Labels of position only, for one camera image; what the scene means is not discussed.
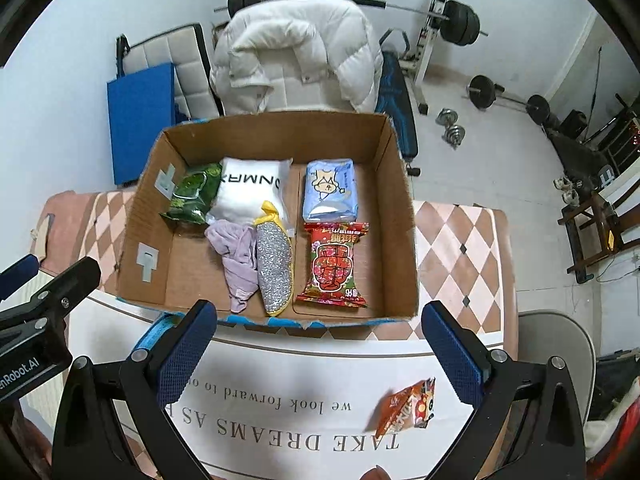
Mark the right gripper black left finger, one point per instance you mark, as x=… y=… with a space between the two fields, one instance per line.
x=89 y=442

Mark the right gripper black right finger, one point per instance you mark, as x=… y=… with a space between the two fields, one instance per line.
x=549 y=443

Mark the red snack pack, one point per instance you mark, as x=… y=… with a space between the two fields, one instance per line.
x=332 y=264

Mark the green Deeyeo wipes pack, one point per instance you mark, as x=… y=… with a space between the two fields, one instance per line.
x=194 y=195

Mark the lilac soft cloth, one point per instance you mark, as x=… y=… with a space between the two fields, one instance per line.
x=236 y=244

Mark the grey round chair seat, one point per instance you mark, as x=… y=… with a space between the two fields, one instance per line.
x=546 y=333

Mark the orange small snack packet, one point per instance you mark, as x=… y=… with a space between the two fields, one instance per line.
x=412 y=407

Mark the checkered tablecloth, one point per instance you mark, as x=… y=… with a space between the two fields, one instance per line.
x=463 y=254

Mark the dark wooden chair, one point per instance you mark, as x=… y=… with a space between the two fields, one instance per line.
x=596 y=229

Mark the light blue tissue pack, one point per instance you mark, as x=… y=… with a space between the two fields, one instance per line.
x=330 y=192

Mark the chrome dumbbell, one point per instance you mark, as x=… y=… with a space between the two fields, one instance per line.
x=454 y=133

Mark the brown cardboard box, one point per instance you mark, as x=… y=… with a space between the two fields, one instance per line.
x=170 y=267

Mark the silver yellow scrub sponge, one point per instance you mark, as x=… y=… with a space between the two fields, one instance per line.
x=274 y=255

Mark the blue folded mat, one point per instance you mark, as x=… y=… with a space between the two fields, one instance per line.
x=140 y=106

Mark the white pillow pack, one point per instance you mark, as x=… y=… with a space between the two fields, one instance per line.
x=245 y=185

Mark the floor barbell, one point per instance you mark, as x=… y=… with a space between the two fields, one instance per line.
x=483 y=93

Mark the blue weight bench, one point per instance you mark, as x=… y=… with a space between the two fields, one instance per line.
x=394 y=102

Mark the barbell on rack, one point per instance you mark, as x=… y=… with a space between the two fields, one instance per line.
x=455 y=22

